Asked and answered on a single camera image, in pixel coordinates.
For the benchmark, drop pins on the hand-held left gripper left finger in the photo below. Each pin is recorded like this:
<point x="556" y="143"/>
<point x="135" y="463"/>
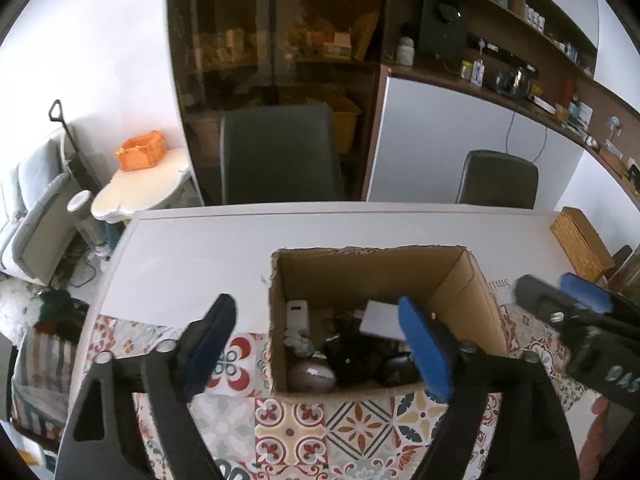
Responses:
<point x="205" y="350"/>

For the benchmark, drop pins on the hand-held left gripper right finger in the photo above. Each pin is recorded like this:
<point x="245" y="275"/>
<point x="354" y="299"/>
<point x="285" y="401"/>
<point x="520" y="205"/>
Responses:
<point x="425" y="350"/>

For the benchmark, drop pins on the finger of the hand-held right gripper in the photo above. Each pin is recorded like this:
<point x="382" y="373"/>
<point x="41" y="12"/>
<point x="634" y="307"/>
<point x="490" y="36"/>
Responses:
<point x="542" y="300"/>
<point x="585" y="292"/>

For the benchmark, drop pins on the black computer mouse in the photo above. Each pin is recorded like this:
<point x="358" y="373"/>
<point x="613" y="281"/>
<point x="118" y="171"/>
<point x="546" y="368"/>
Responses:
<point x="400" y="369"/>

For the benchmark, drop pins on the white box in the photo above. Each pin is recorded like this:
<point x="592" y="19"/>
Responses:
<point x="382" y="320"/>

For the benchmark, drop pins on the cardboard box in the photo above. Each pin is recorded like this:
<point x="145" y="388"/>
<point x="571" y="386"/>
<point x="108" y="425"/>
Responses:
<point x="485" y="320"/>

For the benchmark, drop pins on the white power adapter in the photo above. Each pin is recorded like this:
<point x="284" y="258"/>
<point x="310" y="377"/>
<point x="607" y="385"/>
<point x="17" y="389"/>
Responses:
<point x="297" y="312"/>

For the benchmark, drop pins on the grey computer mouse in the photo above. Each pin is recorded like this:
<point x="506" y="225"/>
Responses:
<point x="310" y="377"/>

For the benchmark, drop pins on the person's right hand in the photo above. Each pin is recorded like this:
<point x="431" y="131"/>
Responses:
<point x="602" y="435"/>

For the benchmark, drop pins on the white printed paper bag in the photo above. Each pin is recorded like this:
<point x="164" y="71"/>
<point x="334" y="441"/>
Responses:
<point x="502" y="290"/>

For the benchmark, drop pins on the woven storage box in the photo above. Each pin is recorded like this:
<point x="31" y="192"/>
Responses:
<point x="582" y="242"/>

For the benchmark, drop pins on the patterned table mat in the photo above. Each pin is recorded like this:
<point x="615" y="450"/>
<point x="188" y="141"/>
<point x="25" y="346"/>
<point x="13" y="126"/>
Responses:
<point x="300" y="430"/>

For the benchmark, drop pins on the narrow dark grey chair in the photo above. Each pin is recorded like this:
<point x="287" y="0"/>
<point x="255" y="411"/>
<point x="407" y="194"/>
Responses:
<point x="497" y="180"/>

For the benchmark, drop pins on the dark green bag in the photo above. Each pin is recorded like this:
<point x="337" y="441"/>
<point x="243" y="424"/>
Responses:
<point x="55" y="305"/>

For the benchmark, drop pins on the striped cushion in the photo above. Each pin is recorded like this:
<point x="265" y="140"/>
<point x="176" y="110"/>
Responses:
<point x="42" y="380"/>

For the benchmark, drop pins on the white side table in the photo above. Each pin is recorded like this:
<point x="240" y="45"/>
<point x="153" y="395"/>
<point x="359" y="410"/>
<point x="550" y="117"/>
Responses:
<point x="145" y="190"/>

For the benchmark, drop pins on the white cylindrical fan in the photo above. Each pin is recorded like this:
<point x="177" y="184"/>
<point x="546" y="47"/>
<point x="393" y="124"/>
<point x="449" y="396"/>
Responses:
<point x="87" y="220"/>

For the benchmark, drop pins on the white low cabinet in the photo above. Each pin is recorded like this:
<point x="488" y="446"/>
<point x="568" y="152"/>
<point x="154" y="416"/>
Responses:
<point x="440" y="130"/>

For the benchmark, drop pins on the orange plastic crate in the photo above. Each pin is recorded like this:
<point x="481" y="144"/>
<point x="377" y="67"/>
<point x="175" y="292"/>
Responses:
<point x="140" y="152"/>

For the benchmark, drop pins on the wide dark grey chair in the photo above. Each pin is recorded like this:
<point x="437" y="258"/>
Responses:
<point x="282" y="155"/>

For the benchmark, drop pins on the grey sofa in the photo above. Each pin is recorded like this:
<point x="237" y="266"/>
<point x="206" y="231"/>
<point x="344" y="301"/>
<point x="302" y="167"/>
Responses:
<point x="35" y="220"/>

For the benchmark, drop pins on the upright vacuum cleaner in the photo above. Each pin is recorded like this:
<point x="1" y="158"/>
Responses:
<point x="75" y="160"/>

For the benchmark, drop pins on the yellow plastic bin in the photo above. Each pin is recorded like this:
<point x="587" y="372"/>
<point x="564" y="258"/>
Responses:
<point x="347" y="122"/>

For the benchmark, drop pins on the white jar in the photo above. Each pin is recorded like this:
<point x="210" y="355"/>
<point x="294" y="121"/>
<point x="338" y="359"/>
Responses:
<point x="406" y="52"/>

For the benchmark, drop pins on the black speaker box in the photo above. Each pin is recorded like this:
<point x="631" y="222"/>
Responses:
<point x="442" y="20"/>

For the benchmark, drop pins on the dark glass-door cabinet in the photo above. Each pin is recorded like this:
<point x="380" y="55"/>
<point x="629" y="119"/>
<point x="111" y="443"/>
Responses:
<point x="275" y="35"/>

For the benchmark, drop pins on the wooden wall shelf unit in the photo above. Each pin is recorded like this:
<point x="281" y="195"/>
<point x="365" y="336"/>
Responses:
<point x="525" y="20"/>

